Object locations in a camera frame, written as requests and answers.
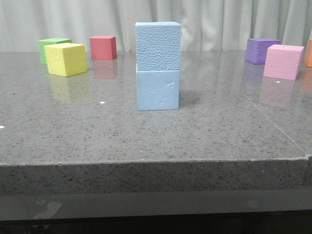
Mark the light blue textured foam cube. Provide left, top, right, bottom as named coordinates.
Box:
left=136, top=70, right=179, bottom=111

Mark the light blue notched foam cube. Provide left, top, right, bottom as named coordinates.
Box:
left=136, top=21, right=181, bottom=71

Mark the red foam cube left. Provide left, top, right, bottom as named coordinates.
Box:
left=89, top=36, right=117, bottom=60

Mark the white pleated curtain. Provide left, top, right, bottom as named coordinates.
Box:
left=0, top=0, right=312, bottom=52

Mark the yellow foam cube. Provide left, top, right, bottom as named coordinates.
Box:
left=44, top=43, right=88, bottom=77

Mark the purple foam cube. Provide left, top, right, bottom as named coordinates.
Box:
left=245, top=38, right=281, bottom=65

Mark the green foam cube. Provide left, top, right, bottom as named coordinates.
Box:
left=38, top=38, right=72, bottom=64

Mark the pink foam cube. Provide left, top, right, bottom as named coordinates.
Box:
left=263, top=44, right=304, bottom=80

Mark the orange foam cube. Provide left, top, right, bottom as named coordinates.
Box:
left=304, top=38, right=312, bottom=67

